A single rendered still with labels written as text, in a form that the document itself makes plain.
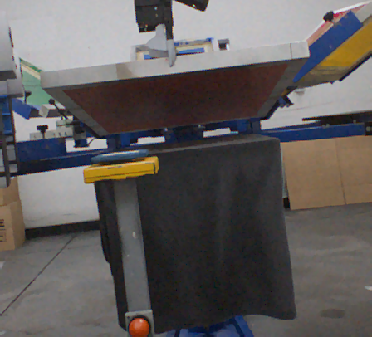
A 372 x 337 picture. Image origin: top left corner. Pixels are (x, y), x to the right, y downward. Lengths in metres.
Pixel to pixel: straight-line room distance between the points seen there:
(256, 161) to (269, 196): 0.09
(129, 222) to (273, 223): 0.43
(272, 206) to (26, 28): 5.08
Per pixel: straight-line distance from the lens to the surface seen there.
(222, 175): 1.38
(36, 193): 6.24
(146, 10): 1.33
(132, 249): 1.12
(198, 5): 1.34
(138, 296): 1.14
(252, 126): 2.55
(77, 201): 6.16
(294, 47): 1.32
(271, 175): 1.40
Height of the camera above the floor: 1.02
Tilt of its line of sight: 3 degrees down
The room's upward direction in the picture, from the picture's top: 7 degrees counter-clockwise
